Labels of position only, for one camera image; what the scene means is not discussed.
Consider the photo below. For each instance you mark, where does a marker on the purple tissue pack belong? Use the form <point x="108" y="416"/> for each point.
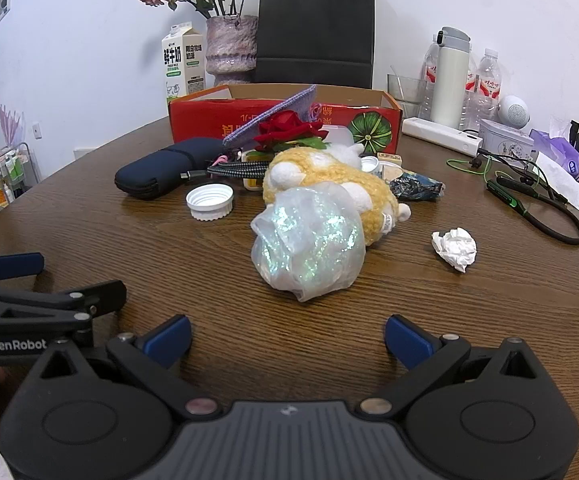
<point x="562" y="152"/>

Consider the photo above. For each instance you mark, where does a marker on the white power strip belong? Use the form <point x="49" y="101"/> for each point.
<point x="439" y="135"/>

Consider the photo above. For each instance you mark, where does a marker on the white round speaker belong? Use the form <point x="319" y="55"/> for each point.
<point x="514" y="111"/>

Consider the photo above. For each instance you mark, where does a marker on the black paper bag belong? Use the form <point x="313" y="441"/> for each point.
<point x="314" y="30"/>

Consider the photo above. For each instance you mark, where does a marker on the red cardboard box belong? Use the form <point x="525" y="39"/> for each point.
<point x="209" y="115"/>

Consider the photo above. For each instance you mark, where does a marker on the dark foil wrapper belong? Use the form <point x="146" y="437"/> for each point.
<point x="417" y="187"/>

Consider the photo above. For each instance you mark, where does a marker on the storage rack with supplies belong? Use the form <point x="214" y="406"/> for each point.
<point x="4" y="175"/>

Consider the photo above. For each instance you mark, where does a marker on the white jar lid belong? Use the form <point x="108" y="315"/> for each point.
<point x="209" y="201"/>

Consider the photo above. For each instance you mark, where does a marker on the small yellow white box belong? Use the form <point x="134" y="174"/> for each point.
<point x="252" y="185"/>

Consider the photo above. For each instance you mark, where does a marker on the clear glass cup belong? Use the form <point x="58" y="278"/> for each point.
<point x="405" y="94"/>

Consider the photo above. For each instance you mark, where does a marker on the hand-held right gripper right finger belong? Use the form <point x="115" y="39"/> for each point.
<point x="409" y="342"/>

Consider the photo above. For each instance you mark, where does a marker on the red rose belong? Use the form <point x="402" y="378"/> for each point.
<point x="289" y="127"/>

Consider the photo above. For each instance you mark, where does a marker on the wooden desktop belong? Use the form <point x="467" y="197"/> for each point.
<point x="269" y="340"/>

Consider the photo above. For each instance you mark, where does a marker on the small white jar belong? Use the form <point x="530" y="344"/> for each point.
<point x="371" y="165"/>

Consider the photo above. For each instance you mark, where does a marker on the navy zip case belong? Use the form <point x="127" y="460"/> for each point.
<point x="164" y="165"/>

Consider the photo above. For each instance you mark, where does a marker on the white tin box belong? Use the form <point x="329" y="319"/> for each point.
<point x="507" y="139"/>

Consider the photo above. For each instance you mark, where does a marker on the black neckband earphones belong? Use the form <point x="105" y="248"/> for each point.
<point x="544" y="215"/>

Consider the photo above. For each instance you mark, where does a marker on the white paper sheet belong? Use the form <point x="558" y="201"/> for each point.
<point x="569" y="185"/>

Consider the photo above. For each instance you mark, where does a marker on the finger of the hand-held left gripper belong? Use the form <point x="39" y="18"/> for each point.
<point x="16" y="266"/>
<point x="96" y="294"/>

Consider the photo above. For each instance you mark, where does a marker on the white wall panel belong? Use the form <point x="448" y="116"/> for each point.
<point x="88" y="152"/>

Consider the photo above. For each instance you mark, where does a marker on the pink purple vase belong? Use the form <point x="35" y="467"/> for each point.
<point x="232" y="50"/>

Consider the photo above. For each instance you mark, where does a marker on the white milk carton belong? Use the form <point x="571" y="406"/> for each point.
<point x="182" y="65"/>

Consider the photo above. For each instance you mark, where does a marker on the iridescent plastic bag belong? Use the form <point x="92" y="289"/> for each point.
<point x="309" y="240"/>

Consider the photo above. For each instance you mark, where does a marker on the yellow plush toy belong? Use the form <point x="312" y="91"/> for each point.
<point x="314" y="170"/>

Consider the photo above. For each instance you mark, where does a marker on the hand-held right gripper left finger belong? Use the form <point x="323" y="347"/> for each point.
<point x="169" y="341"/>

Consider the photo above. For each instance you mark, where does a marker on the white wall socket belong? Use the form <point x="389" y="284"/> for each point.
<point x="38" y="130"/>

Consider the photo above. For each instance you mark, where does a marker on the white thermos bottle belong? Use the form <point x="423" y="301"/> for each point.
<point x="449" y="80"/>

